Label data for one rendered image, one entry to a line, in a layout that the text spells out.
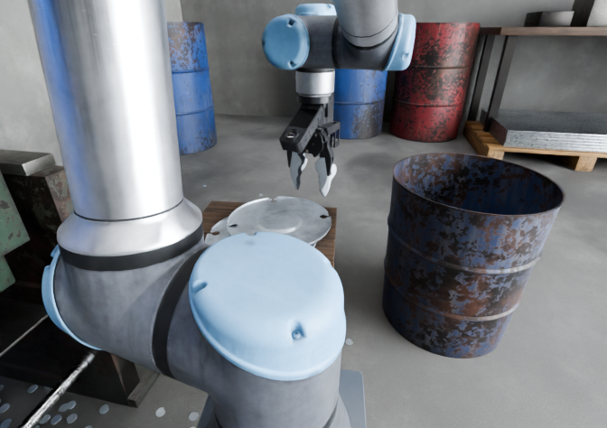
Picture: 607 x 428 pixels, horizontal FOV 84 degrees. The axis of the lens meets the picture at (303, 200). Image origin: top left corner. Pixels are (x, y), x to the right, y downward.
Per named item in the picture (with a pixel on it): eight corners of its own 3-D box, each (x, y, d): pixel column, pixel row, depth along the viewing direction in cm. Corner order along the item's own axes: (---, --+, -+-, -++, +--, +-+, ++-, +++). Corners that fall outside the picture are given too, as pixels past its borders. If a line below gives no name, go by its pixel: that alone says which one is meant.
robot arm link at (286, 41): (328, 12, 46) (349, 14, 55) (255, 13, 49) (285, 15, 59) (327, 74, 49) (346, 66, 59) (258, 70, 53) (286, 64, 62)
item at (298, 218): (317, 194, 111) (317, 192, 110) (344, 244, 85) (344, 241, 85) (226, 203, 105) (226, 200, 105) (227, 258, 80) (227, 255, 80)
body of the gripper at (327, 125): (340, 148, 75) (342, 91, 69) (322, 160, 68) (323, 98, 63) (310, 143, 78) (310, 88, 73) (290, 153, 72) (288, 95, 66)
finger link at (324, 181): (345, 188, 76) (337, 147, 73) (333, 198, 72) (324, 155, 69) (332, 188, 78) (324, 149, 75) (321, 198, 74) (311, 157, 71)
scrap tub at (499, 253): (490, 278, 128) (527, 157, 107) (532, 377, 92) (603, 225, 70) (377, 264, 136) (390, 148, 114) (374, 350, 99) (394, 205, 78)
